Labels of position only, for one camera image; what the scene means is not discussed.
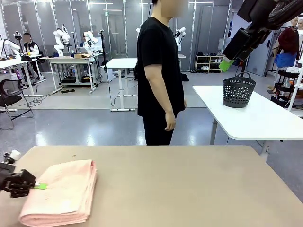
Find person's right hand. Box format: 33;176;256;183
164;111;177;131

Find white side table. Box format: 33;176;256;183
192;84;303;157

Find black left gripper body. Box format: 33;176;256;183
0;162;16;191

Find white height-adjustable desk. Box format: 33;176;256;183
106;58;138;112

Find person in black clothes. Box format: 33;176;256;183
136;0;189;146

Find black utility cart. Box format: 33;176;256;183
268;69;303;112

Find grey door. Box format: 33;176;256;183
246;30;279;77

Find black camera pole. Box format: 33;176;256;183
99;29;107;67

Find black plastic laundry basket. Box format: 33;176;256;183
222;72;257;109

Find dark braided cable sleeve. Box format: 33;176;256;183
268;0;303;30

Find wooden shoe rack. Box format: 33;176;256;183
195;54;225;73

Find black office chair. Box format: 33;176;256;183
0;78;35;130

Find white lab table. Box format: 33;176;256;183
0;54;45;97

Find seated person in varsity jacket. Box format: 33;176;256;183
21;32;45;80

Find dark red hanging garment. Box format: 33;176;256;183
277;27;300;54

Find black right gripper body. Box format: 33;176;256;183
248;22;276;49

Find person's right forearm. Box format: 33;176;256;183
151;87;176;114

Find white robot work table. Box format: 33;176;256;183
46;55;98;94

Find pink terry towel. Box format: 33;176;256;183
18;159;98;227

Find blue hanging garment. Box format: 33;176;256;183
274;52;298;69

